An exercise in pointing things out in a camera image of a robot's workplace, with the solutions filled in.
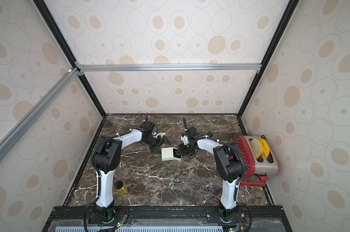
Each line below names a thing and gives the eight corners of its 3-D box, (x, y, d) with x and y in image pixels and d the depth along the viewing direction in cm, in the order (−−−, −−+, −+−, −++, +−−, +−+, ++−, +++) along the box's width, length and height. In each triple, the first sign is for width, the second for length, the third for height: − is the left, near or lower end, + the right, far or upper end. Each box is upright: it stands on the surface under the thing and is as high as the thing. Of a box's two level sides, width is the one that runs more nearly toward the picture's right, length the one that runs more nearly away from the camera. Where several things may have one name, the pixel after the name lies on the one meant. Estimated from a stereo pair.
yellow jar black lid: (121, 195, 82) (114, 189, 74) (121, 187, 85) (114, 181, 77) (128, 193, 83) (122, 187, 75) (127, 185, 85) (122, 179, 77)
